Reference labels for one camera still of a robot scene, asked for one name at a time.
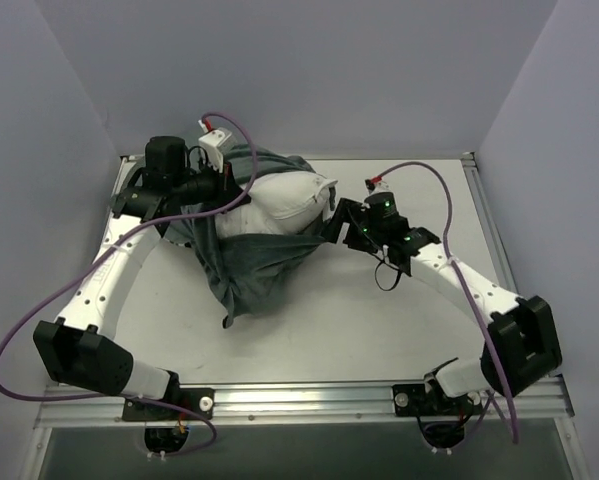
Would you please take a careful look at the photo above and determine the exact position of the white pillow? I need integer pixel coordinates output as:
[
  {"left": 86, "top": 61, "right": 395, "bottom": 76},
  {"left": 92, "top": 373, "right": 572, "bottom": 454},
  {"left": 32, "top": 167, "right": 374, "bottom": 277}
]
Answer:
[{"left": 214, "top": 171, "right": 338, "bottom": 239}]

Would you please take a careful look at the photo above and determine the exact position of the grey green pillowcase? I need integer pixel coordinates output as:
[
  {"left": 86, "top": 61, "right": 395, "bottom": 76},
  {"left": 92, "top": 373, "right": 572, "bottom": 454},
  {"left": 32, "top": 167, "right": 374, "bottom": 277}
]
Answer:
[{"left": 165, "top": 144, "right": 336, "bottom": 328}]

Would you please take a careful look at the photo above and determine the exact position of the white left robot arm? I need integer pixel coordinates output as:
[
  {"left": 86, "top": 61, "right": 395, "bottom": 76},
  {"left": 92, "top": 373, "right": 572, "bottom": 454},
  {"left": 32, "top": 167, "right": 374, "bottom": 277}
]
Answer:
[{"left": 33, "top": 128, "right": 249, "bottom": 419}]

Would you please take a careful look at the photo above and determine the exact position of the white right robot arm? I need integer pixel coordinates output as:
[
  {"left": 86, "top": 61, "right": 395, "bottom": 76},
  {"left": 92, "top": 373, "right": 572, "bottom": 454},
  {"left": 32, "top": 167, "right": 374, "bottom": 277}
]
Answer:
[{"left": 324, "top": 192, "right": 563, "bottom": 413}]

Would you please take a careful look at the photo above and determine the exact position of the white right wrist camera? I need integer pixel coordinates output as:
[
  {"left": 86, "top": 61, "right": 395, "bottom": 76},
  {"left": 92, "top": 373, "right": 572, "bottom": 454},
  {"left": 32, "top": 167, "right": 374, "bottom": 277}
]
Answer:
[{"left": 365, "top": 177, "right": 390, "bottom": 196}]

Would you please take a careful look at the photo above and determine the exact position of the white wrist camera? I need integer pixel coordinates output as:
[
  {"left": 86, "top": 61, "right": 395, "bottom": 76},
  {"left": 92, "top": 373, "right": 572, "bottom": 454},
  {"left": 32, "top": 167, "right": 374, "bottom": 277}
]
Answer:
[
  {"left": 365, "top": 177, "right": 390, "bottom": 196},
  {"left": 198, "top": 128, "right": 234, "bottom": 173}
]

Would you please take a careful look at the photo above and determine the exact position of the thin black right cable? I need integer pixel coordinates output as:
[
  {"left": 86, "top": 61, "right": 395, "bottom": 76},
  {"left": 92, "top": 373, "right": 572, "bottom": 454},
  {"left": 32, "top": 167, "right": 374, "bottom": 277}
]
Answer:
[{"left": 373, "top": 244, "right": 410, "bottom": 292}]

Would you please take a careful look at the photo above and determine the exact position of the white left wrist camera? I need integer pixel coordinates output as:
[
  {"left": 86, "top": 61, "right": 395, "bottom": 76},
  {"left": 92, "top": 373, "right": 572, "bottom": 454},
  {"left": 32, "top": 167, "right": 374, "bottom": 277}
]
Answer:
[{"left": 198, "top": 128, "right": 234, "bottom": 173}]

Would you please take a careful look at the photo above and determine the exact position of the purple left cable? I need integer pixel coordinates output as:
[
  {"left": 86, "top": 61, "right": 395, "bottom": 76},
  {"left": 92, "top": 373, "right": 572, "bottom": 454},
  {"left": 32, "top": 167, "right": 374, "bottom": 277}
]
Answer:
[{"left": 0, "top": 112, "right": 258, "bottom": 459}]

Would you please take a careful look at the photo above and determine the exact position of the purple cable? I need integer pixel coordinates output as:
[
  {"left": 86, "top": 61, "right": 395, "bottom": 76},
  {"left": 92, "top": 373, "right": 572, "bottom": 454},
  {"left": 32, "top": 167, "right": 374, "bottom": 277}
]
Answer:
[
  {"left": 371, "top": 161, "right": 521, "bottom": 446},
  {"left": 0, "top": 112, "right": 258, "bottom": 459}
]

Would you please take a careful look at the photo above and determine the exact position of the aluminium right side rail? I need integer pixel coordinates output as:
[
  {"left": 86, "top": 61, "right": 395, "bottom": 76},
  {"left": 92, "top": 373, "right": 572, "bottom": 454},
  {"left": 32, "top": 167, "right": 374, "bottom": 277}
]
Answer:
[{"left": 461, "top": 152, "right": 517, "bottom": 292}]

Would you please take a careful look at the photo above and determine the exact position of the aluminium rail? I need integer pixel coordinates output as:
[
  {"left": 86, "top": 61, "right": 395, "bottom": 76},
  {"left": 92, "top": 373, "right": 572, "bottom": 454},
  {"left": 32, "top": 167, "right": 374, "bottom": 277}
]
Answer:
[
  {"left": 461, "top": 152, "right": 517, "bottom": 292},
  {"left": 120, "top": 151, "right": 475, "bottom": 163},
  {"left": 35, "top": 377, "right": 574, "bottom": 428}
]

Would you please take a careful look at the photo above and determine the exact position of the aluminium back rail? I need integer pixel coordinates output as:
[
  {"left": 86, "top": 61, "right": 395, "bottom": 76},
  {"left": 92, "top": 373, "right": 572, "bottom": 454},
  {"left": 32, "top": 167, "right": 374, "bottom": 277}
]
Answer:
[{"left": 120, "top": 151, "right": 475, "bottom": 163}]

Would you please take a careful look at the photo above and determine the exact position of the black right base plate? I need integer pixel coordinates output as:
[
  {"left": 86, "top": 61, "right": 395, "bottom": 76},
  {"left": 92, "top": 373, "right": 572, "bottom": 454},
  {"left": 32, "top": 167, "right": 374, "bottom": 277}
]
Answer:
[{"left": 392, "top": 382, "right": 483, "bottom": 417}]

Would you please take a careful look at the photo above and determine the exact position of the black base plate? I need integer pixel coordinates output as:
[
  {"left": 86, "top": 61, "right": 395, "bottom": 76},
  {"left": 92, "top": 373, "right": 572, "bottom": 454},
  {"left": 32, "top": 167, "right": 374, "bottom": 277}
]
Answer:
[
  {"left": 392, "top": 382, "right": 483, "bottom": 417},
  {"left": 121, "top": 387, "right": 216, "bottom": 422}
]

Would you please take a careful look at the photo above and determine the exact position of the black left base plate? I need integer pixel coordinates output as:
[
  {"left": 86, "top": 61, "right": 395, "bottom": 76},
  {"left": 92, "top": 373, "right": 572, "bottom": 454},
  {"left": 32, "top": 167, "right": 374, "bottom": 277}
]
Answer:
[{"left": 121, "top": 387, "right": 216, "bottom": 422}]

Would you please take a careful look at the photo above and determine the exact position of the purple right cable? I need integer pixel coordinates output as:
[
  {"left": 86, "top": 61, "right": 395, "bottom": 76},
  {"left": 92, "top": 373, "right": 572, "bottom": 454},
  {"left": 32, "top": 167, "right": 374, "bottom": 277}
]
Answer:
[{"left": 371, "top": 161, "right": 521, "bottom": 446}]

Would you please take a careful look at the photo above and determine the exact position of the aluminium front rail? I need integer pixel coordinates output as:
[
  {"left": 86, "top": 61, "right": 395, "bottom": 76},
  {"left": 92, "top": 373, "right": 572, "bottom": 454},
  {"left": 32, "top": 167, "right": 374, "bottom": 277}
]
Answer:
[{"left": 35, "top": 377, "right": 574, "bottom": 428}]

